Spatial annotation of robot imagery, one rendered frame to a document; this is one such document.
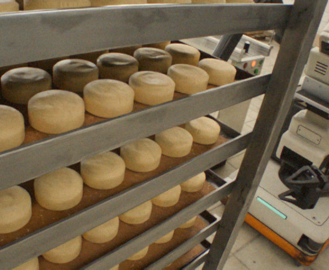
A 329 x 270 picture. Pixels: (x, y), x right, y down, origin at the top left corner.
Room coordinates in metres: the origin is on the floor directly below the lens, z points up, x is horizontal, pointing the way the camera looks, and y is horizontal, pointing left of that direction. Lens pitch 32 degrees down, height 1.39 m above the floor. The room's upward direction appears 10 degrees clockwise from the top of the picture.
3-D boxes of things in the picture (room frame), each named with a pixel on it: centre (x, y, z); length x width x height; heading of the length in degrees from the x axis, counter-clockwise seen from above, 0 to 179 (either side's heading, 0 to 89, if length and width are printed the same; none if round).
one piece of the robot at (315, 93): (1.34, -0.65, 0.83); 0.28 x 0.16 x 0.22; 49
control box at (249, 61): (1.85, -0.42, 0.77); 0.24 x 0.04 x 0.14; 137
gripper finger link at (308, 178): (0.67, -0.37, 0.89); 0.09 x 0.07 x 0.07; 109
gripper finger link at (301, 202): (0.67, -0.37, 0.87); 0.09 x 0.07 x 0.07; 109
